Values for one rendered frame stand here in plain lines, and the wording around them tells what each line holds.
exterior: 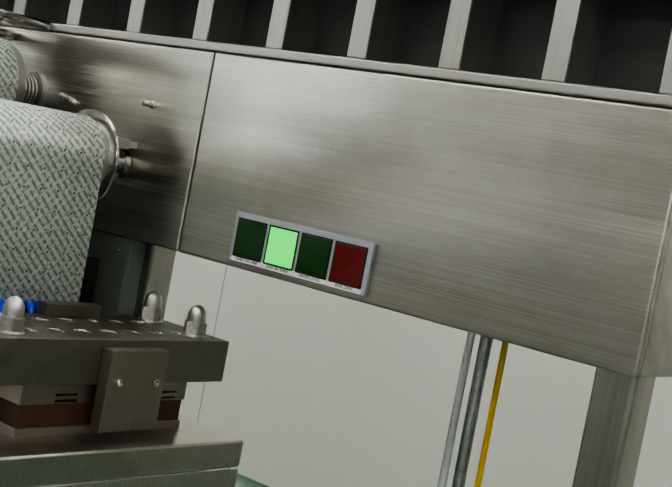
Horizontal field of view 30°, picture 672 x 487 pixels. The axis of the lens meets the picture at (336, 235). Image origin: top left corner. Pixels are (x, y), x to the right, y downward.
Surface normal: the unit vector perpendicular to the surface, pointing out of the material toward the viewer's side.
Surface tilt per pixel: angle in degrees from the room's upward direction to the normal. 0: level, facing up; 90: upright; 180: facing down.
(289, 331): 90
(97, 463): 90
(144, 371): 90
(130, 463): 90
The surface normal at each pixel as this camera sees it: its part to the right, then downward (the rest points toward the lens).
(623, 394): -0.62, -0.08
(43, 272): 0.76, 0.18
